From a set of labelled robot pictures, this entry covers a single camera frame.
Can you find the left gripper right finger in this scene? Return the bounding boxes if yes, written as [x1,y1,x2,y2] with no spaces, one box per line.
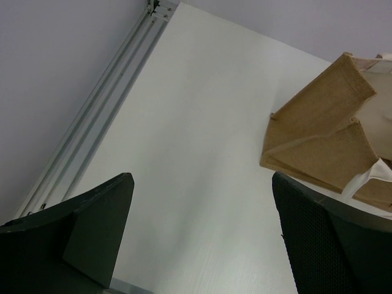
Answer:
[272,172,391,293]

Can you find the burlap canvas tote bag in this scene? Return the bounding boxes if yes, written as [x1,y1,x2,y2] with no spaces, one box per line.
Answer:
[260,53,391,212]

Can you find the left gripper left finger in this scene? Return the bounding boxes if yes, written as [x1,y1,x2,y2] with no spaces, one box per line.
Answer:
[1,173,134,293]

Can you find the aluminium table edge rail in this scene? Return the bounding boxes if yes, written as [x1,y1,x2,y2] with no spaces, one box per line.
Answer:
[15,1,178,218]

